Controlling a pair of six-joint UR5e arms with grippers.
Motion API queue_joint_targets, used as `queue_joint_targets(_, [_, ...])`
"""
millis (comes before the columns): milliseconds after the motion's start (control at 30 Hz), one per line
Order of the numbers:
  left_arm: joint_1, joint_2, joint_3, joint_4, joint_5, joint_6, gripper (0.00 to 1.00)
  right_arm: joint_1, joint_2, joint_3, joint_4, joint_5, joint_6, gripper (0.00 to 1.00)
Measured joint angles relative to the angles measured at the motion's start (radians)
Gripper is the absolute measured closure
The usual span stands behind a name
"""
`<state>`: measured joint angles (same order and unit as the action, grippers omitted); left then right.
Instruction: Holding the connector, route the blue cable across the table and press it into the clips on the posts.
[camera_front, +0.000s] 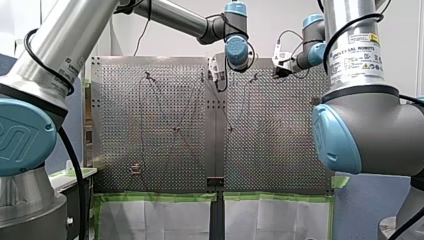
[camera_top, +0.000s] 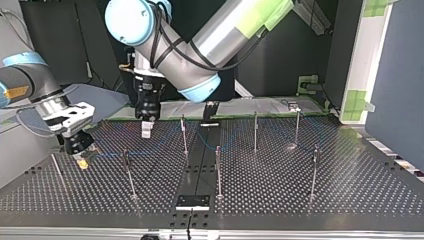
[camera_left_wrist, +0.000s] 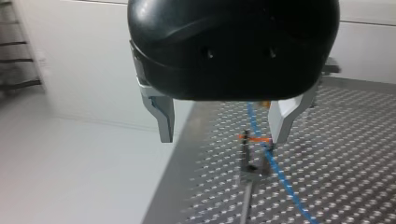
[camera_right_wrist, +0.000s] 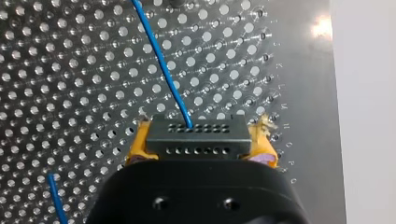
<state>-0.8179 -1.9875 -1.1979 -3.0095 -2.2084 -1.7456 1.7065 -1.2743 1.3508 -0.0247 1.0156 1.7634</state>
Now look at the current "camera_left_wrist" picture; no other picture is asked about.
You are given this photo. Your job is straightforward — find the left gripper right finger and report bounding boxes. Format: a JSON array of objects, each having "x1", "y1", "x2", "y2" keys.
[{"x1": 267, "y1": 78, "x2": 321, "y2": 145}]

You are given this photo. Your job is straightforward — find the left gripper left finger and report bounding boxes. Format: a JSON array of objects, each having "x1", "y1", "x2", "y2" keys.
[{"x1": 133, "y1": 49, "x2": 176, "y2": 144}]

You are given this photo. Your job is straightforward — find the grey shelf rack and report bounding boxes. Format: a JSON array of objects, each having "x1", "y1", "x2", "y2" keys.
[{"x1": 0, "y1": 0, "x2": 43, "y2": 92}]

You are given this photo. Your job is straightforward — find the blue cable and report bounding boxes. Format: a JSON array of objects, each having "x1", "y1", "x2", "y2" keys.
[{"x1": 247, "y1": 102, "x2": 320, "y2": 224}]

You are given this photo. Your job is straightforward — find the metal post with orange clip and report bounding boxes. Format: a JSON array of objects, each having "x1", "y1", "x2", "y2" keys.
[{"x1": 237, "y1": 130, "x2": 275, "y2": 181}]

